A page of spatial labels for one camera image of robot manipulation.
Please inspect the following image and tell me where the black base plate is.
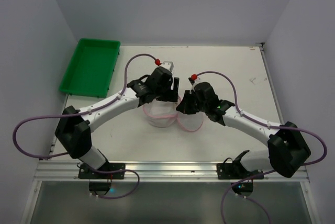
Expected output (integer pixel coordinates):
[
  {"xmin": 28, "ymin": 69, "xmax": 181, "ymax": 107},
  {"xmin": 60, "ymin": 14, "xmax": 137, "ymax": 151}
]
[
  {"xmin": 78, "ymin": 163, "xmax": 126, "ymax": 180},
  {"xmin": 216, "ymin": 156, "xmax": 264, "ymax": 180}
]

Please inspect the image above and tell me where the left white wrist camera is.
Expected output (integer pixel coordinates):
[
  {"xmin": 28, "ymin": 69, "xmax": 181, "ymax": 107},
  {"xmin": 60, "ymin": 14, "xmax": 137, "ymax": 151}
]
[{"xmin": 154, "ymin": 58, "xmax": 174, "ymax": 72}]

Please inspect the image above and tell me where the green plastic tray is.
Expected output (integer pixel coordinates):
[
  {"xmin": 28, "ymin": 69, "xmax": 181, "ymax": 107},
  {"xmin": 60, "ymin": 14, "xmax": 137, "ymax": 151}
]
[{"xmin": 59, "ymin": 38, "xmax": 121, "ymax": 98}]

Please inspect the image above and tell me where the aluminium rail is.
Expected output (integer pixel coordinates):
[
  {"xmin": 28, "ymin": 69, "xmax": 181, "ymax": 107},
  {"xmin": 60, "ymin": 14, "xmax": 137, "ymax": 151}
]
[
  {"xmin": 256, "ymin": 42, "xmax": 286, "ymax": 124},
  {"xmin": 32, "ymin": 158, "xmax": 311, "ymax": 183}
]

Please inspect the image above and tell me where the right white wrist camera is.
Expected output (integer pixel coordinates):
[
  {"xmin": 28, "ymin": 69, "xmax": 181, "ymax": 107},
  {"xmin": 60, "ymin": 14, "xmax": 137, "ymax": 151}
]
[{"xmin": 188, "ymin": 74, "xmax": 202, "ymax": 90}]

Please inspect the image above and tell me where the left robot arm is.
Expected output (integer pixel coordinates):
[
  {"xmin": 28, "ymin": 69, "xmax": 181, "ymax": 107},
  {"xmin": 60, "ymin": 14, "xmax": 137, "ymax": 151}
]
[{"xmin": 55, "ymin": 62, "xmax": 179, "ymax": 174}]

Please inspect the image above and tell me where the aluminium front rail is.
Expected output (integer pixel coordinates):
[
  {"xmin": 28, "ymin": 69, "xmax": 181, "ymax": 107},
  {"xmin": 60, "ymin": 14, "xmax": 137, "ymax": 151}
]
[{"xmin": 32, "ymin": 158, "xmax": 311, "ymax": 183}]

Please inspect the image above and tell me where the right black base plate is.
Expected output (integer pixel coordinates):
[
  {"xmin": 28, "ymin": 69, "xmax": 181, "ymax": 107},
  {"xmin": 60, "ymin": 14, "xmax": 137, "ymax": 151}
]
[{"xmin": 216, "ymin": 156, "xmax": 264, "ymax": 180}]

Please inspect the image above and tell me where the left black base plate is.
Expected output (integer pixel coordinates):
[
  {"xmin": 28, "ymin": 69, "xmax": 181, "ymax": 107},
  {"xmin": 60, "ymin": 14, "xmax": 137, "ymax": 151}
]
[{"xmin": 78, "ymin": 163, "xmax": 126, "ymax": 180}]

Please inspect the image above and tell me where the aluminium right side rail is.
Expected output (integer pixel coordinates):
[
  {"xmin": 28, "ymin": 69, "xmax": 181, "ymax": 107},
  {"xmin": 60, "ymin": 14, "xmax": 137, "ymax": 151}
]
[{"xmin": 256, "ymin": 42, "xmax": 286, "ymax": 124}]

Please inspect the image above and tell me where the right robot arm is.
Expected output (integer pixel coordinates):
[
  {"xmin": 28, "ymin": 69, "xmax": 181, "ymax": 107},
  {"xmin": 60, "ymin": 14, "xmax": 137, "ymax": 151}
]
[{"xmin": 176, "ymin": 82, "xmax": 311, "ymax": 178}]

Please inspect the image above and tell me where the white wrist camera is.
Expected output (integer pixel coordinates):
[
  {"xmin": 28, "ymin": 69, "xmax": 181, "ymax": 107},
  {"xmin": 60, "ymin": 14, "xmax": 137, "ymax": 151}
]
[
  {"xmin": 188, "ymin": 74, "xmax": 202, "ymax": 90},
  {"xmin": 154, "ymin": 58, "xmax": 174, "ymax": 72}
]

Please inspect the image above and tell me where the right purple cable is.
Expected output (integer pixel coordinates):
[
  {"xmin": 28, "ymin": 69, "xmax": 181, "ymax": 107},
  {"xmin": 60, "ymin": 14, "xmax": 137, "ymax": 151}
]
[{"xmin": 196, "ymin": 71, "xmax": 328, "ymax": 224}]

